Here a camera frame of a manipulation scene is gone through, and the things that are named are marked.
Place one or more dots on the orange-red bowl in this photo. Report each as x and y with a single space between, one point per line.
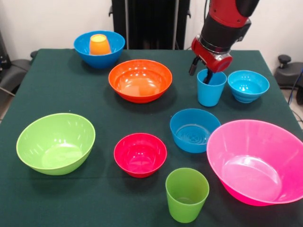
139 82

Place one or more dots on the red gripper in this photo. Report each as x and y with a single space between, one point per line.
213 61

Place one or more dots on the small pink-red bowl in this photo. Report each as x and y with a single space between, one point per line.
139 156

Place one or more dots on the green bowl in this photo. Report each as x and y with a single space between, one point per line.
54 144

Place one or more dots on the black pedestal foot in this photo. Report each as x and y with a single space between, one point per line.
288 71
16 68

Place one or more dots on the dark green tablecloth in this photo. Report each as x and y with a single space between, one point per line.
106 118

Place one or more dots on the orange cup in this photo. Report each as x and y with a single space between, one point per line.
100 46

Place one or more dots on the large pink bowl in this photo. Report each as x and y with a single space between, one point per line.
255 160

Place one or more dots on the black equipment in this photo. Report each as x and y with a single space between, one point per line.
3 54

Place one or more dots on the small light blue ribbed bowl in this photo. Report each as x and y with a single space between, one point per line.
251 82

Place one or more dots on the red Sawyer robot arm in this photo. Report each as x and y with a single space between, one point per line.
225 23

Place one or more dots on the blue flat-bottomed bowl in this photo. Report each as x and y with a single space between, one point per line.
189 132

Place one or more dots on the green cup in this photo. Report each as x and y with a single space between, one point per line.
187 196

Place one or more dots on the large blue bowl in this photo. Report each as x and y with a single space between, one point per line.
99 61

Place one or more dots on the blue cup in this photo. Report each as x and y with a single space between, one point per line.
210 97

